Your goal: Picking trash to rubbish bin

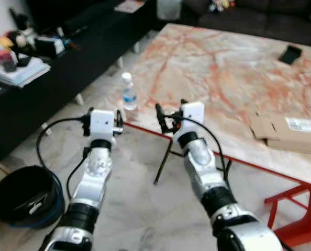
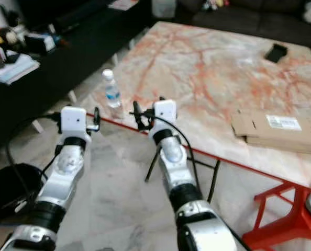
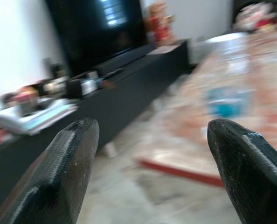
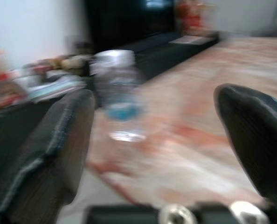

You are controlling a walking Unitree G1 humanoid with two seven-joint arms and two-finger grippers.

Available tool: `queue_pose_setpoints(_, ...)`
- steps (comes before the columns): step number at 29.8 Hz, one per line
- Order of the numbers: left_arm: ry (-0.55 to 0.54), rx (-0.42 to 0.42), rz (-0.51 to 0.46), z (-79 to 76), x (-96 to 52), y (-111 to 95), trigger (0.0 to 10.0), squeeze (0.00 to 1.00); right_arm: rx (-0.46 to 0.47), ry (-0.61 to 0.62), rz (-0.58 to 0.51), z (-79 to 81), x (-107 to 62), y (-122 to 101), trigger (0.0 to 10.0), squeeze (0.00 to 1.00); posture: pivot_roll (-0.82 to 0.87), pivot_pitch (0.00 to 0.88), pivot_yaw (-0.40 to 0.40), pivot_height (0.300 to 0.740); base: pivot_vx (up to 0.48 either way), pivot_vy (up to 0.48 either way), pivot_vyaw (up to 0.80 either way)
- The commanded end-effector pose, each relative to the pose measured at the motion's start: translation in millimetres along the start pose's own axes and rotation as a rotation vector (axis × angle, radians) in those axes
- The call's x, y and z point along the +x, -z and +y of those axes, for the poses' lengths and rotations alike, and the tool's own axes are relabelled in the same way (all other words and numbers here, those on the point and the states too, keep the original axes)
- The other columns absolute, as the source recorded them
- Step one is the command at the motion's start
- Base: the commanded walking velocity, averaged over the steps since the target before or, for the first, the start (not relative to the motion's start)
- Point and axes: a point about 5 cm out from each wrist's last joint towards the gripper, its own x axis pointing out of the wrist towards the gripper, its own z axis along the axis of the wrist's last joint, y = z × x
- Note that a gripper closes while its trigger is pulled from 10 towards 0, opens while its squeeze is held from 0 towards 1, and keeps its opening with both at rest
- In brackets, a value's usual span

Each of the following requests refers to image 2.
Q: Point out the white basket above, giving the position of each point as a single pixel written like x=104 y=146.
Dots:
x=163 y=8

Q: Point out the dark fabric sofa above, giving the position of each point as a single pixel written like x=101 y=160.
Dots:
x=255 y=18

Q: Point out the black round rubbish bin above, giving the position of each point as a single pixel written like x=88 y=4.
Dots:
x=9 y=193

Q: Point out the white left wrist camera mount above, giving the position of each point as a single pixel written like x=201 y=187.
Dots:
x=73 y=121

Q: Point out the clear plastic water bottle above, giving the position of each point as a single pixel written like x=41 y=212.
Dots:
x=112 y=91

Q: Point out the long black low cabinet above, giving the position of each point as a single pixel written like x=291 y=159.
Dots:
x=19 y=104

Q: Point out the white pink booklet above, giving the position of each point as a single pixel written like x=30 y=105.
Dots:
x=122 y=4

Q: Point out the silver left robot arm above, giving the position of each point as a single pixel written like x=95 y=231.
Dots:
x=66 y=175

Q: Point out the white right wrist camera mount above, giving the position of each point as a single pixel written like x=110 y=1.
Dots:
x=165 y=112

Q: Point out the flat brown cardboard box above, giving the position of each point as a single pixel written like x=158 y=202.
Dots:
x=276 y=130

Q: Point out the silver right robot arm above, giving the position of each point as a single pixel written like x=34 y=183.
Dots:
x=176 y=167

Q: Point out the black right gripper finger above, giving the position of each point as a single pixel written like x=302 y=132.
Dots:
x=136 y=112
x=159 y=98

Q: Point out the red plastic stool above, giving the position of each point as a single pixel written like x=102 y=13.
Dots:
x=281 y=219

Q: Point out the black metal table leg frame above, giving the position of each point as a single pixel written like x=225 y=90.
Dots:
x=151 y=167

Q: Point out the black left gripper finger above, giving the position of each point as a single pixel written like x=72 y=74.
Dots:
x=97 y=119

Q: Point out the black round toy figure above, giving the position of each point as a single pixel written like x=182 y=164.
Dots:
x=14 y=36

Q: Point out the colourful small plush toys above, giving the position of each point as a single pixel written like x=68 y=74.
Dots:
x=215 y=4

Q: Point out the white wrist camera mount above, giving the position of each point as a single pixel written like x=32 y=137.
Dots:
x=165 y=112
x=73 y=121

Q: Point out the white paper stack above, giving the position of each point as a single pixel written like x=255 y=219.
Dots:
x=14 y=70

